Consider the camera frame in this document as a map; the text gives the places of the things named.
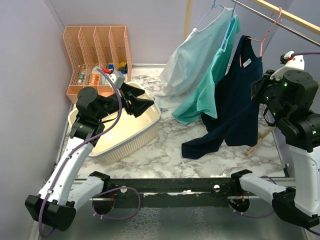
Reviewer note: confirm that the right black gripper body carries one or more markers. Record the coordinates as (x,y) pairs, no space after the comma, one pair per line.
(265,92)

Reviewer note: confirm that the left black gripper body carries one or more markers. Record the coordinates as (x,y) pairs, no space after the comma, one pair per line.
(114,103)

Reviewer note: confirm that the navy blue t shirt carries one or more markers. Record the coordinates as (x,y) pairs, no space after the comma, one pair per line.
(237,115)

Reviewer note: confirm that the pink wire hanger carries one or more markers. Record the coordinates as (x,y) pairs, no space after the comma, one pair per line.
(261,41)

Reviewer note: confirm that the teal green t shirt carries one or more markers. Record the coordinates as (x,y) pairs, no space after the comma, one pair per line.
(202,99)

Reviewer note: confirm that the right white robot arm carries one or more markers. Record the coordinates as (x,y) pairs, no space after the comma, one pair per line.
(289,100)

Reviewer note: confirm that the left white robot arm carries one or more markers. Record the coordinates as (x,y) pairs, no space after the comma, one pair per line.
(57,202)

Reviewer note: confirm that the white t shirt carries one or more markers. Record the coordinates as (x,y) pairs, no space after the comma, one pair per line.
(190,60)

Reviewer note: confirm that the cream laundry basket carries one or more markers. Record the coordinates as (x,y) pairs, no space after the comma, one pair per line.
(132,132)

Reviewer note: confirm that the items in organizer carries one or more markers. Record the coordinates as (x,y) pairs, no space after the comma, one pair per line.
(95,78)

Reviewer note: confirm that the orange file organizer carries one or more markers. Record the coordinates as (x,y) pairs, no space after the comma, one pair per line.
(91,45)

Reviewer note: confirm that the metal hanging rod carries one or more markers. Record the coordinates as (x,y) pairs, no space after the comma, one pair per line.
(285,15)

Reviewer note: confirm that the wooden clothes rack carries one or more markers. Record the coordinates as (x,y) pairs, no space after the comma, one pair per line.
(188,12)

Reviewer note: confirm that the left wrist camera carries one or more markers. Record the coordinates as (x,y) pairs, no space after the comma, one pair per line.
(117,78)

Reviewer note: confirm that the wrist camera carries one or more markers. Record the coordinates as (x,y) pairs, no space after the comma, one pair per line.
(117,78)
(290,62)

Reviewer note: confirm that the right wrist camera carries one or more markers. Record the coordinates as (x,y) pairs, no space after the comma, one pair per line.
(290,62)

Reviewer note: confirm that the light blue wire hanger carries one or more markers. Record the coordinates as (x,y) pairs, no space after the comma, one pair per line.
(214,5)

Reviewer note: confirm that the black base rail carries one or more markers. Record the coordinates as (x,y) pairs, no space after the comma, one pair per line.
(169,192)

